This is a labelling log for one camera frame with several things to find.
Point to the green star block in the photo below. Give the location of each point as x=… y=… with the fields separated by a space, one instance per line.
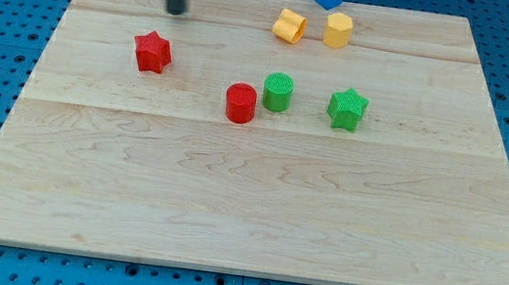
x=346 y=110

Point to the red star block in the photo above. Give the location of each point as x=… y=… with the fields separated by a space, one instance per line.
x=152 y=52

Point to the wooden board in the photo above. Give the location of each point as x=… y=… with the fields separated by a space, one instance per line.
x=100 y=159

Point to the red cylinder block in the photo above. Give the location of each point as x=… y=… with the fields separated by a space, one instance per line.
x=241 y=101

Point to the green cylinder block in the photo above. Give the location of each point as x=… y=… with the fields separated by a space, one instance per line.
x=277 y=94

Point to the yellow hexagon block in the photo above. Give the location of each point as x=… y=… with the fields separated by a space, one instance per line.
x=338 y=30

